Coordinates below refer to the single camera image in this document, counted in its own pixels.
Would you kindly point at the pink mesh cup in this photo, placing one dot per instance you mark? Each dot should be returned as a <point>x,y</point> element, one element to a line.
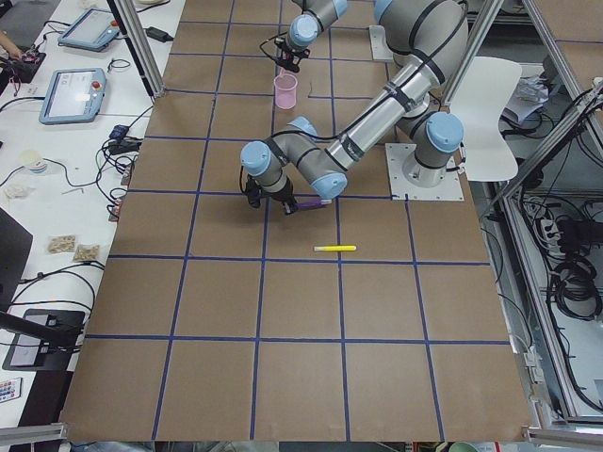
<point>285,90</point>

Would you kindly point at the near teach pendant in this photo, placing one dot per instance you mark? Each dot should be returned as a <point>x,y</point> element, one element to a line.
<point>73,96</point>

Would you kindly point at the blue usb hub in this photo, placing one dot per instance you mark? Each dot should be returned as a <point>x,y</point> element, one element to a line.
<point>119,132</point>

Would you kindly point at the yellow highlighter pen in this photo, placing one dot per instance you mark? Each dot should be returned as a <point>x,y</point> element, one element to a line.
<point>335,248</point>

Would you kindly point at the far teach pendant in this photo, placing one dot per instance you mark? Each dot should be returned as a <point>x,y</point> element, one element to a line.
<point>94,30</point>

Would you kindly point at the white plastic chair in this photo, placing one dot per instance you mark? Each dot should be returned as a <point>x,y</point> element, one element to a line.
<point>479,101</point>

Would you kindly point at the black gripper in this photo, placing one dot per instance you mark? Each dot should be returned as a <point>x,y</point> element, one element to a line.
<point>291,57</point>
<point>284,195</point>

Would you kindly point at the snack bag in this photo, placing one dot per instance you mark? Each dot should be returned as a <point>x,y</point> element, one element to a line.
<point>61,243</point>
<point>86,253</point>

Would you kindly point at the black monitor stand base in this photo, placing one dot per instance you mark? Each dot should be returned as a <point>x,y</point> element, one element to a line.
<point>44,339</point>

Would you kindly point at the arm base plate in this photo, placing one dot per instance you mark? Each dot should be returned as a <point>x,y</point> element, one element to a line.
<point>379,49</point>
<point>409,181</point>

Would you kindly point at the teach pendant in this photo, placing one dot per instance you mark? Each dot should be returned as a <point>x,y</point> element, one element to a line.
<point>94,30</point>
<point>73,96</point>

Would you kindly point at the white paper cup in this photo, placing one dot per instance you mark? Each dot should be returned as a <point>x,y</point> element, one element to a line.
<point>33,161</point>

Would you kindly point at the black power adapter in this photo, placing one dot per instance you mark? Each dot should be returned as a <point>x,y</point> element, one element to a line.
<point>158,34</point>

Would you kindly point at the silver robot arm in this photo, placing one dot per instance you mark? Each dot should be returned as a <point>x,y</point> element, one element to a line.
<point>315,18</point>
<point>428,40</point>

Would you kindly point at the purple highlighter pen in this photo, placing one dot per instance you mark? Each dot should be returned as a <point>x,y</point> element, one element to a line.
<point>314,204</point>

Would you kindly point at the small remote control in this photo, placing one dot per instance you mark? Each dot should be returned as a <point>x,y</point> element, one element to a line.
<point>10,389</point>

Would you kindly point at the aluminium frame post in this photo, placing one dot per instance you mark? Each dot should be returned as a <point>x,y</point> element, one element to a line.
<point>140,50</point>

